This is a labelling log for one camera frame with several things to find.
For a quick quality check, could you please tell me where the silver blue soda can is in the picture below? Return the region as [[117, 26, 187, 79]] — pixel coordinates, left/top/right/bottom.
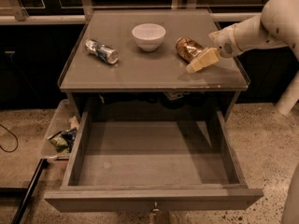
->
[[84, 39, 119, 64]]

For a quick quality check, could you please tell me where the green snack bag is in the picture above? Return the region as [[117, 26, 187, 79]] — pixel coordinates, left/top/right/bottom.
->
[[48, 128, 78, 153]]

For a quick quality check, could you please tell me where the white ceramic bowl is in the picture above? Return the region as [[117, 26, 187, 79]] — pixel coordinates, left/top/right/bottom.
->
[[132, 23, 166, 51]]

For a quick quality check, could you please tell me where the orange gold soda can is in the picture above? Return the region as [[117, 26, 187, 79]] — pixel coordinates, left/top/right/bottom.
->
[[176, 37, 204, 63]]

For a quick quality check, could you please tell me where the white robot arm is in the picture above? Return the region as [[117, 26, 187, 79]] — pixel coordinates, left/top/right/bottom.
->
[[186, 0, 299, 73]]

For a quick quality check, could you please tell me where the metal drawer pull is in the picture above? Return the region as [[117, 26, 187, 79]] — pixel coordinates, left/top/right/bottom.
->
[[151, 202, 160, 213]]

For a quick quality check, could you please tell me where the clear plastic bin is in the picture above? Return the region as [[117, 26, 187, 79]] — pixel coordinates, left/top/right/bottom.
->
[[41, 99, 79, 160]]

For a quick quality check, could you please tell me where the black floor rail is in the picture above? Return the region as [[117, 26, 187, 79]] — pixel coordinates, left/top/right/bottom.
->
[[11, 159, 48, 224]]

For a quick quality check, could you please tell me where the grey cabinet with glass top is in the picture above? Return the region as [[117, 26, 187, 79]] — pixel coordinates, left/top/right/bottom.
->
[[59, 9, 249, 116]]

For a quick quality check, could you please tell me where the black cable on floor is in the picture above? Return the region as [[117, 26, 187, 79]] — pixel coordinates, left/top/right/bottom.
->
[[0, 123, 20, 153]]

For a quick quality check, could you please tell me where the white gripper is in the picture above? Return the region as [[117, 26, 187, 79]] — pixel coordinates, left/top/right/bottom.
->
[[186, 23, 242, 73]]

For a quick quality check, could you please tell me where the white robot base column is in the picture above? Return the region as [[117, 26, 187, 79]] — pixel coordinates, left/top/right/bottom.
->
[[275, 71, 299, 115]]

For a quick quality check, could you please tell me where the open grey top drawer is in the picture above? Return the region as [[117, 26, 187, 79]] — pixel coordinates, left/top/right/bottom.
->
[[45, 99, 263, 212]]

